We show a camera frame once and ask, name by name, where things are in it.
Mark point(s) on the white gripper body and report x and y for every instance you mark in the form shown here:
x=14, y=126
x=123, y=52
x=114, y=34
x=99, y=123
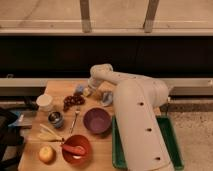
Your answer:
x=93, y=83

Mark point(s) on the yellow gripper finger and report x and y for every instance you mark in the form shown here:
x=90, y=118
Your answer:
x=87, y=92

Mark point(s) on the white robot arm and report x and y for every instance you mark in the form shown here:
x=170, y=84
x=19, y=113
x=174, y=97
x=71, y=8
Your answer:
x=134, y=98

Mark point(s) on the purple bowl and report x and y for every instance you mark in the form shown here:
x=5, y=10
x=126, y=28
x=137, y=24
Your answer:
x=97, y=120

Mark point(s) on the red bowl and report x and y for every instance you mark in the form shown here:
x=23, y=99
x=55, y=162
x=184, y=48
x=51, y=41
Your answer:
x=77, y=141

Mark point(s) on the bunch of red grapes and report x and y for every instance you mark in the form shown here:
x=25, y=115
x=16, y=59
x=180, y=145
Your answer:
x=73, y=100

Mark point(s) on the crumpled light blue cloth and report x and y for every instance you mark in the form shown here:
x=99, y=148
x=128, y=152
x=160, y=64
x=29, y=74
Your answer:
x=107, y=98

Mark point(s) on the metal fork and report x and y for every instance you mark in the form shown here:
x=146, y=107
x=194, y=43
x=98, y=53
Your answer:
x=77, y=112

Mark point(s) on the small metal can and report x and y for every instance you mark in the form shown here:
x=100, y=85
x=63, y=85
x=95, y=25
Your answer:
x=56, y=119

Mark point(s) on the white cup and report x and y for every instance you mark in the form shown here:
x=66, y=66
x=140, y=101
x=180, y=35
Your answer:
x=45, y=102

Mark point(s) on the orange carrot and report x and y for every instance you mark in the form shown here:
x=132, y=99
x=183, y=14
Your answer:
x=73, y=150

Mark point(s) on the yellow apple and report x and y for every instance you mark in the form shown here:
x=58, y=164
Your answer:
x=46, y=154

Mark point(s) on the green plastic tray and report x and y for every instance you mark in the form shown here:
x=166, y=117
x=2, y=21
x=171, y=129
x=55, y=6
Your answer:
x=169, y=136

